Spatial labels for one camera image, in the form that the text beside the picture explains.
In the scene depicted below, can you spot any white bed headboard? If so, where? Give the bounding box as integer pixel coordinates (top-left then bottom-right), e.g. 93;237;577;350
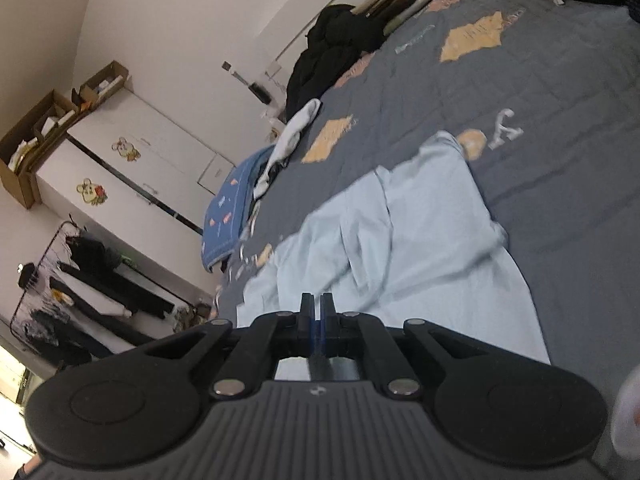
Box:
255;0;416;76

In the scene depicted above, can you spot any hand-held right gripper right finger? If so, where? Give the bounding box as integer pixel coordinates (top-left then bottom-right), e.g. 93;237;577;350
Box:
320;292;488;401

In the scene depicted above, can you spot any black clothes rack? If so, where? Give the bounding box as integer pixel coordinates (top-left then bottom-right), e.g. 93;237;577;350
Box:
10;215;221;376

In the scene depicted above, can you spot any row of shoes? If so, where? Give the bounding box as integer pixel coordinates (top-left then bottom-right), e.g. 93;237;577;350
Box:
170;302;218;336

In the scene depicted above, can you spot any grey printed bed quilt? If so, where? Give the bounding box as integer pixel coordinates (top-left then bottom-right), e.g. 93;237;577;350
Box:
212;0;640;480

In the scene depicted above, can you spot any large open cardboard box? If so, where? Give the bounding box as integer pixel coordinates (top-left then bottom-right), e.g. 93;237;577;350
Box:
0;89;81;210

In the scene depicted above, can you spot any black hairbrush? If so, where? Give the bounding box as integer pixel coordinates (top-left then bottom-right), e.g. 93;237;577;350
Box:
232;71;271;103

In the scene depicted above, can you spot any white sweatshirt with black trim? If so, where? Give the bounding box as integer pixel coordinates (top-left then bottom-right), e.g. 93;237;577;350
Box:
251;98;323;201

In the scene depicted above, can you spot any light blue hooded jacket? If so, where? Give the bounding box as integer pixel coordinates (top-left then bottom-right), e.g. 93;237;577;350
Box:
235;130;553;381

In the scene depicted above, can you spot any black puffer jacket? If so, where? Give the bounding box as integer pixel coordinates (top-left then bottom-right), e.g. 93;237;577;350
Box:
285;4;388;121

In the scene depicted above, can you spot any blue patterned pillow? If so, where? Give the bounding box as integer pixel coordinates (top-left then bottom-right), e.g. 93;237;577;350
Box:
200;145;278;273

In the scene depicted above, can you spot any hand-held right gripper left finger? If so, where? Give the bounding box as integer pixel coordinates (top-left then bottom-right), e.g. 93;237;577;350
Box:
150;292;317;401

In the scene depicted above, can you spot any cartoon mouse sticker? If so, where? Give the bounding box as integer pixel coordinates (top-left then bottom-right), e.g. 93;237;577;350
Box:
76;177;108;207
111;137;141;163

